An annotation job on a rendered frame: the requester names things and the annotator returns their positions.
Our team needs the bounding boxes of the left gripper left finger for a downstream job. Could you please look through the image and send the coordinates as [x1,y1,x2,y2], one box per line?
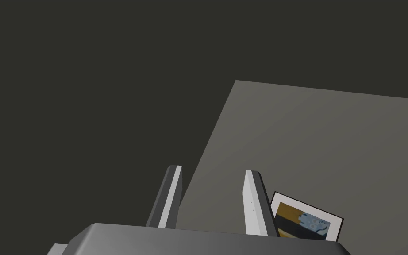
[145,165,183,229]

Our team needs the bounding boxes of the black framed wall picture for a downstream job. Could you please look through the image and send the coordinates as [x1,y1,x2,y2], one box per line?
[270,191,344,242]

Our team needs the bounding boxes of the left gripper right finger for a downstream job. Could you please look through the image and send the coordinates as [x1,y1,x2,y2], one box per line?
[242,170,279,237]

